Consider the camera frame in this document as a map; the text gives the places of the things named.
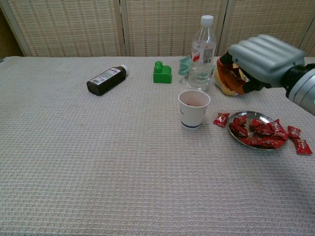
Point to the silver orange-tipped right robot hand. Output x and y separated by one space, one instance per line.
265 56

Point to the round metal plate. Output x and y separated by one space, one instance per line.
253 115

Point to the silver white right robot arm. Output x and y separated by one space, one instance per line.
305 88

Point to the woven bamboo screen panel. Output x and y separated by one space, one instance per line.
310 46
160 27
265 19
69 27

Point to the yellow plush toy striped shirt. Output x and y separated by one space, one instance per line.
228 93

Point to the clear plastic water bottle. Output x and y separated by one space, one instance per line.
201 73

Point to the teal plastic dustpan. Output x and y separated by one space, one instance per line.
183 64

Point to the white paper cup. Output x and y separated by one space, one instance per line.
192 118

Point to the green toy building block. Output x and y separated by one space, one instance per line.
162 77

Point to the brown medicine bottle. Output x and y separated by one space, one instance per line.
105 81

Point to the beige woven table cloth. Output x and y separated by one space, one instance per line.
98 159

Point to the brown wooden board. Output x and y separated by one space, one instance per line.
6 41

